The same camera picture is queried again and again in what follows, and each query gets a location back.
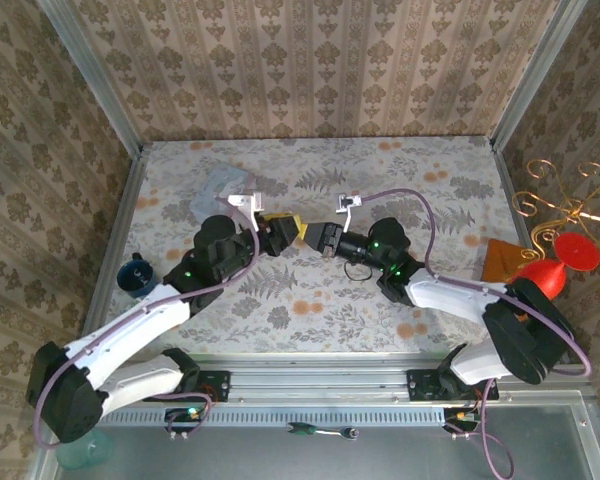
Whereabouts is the floral patterned table mat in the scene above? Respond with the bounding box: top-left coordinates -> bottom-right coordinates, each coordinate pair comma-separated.
98,136 -> 555,357

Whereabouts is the dark blue mug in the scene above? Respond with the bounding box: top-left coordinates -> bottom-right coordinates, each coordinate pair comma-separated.
116,251 -> 162,301

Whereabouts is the teal translucent glass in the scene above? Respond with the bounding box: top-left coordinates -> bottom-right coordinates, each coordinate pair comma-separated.
54,428 -> 116,472

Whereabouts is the thin black cable loop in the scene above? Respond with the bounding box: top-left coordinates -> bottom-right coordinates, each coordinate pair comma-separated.
341,258 -> 377,282

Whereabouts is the small black connector board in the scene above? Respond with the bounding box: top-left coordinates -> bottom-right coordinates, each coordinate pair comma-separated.
163,405 -> 214,442
441,405 -> 483,442

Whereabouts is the aluminium side rail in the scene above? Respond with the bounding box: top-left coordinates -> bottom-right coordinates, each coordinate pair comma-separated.
72,148 -> 150,369
489,142 -> 572,365

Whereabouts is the red hourglass shaped object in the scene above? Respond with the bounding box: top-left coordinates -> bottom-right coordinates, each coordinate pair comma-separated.
508,230 -> 600,302

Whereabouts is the grey slotted cable duct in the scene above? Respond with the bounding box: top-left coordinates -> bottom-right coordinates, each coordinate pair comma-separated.
99,405 -> 449,427

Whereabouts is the green handled ratchet wrench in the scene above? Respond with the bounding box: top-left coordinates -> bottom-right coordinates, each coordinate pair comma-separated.
285,421 -> 361,443

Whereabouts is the aluminium frame post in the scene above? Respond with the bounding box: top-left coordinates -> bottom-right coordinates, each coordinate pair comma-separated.
488,0 -> 592,149
35,0 -> 145,157

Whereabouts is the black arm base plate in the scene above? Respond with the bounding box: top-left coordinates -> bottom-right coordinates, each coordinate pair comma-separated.
405,368 -> 500,403
143,368 -> 232,404

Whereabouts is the aluminium mounting rail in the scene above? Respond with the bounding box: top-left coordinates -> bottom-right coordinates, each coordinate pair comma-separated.
54,351 -> 594,404

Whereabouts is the grey metal bench plate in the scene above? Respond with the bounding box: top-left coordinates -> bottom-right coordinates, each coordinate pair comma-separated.
54,393 -> 600,480

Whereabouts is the gold wire curl stand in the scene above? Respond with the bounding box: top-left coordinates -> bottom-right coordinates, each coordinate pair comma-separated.
510,158 -> 600,262

